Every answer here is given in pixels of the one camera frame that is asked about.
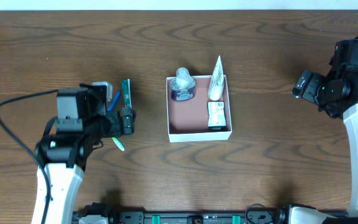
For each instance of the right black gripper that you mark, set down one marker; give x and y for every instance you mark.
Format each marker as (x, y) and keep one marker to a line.
(304, 88)

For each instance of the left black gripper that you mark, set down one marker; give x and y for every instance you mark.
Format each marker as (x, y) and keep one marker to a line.
(126, 120)

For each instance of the green and white toothbrush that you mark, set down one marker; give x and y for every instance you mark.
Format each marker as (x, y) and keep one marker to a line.
(119, 144)

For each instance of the blue disposable razor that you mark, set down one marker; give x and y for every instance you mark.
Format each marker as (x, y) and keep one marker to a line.
(114, 101)

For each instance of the green toothpaste tube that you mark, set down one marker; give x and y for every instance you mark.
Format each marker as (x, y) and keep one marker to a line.
(126, 92)

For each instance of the blue bottle with clear cap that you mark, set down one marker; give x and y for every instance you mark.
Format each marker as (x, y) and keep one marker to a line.
(182, 86)

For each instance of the white floral lotion tube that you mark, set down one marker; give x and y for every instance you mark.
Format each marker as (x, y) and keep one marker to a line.
(216, 85)

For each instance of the green and white soap packet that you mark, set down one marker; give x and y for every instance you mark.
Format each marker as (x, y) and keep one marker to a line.
(216, 115)

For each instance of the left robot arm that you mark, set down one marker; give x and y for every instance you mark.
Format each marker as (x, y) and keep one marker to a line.
(83, 121)

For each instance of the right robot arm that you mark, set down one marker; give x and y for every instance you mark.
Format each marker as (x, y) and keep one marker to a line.
(336, 95)

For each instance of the white box with pink interior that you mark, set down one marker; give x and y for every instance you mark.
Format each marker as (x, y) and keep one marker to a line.
(187, 121)

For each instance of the black mounting rail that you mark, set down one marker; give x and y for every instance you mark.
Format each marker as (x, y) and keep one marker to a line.
(104, 213)

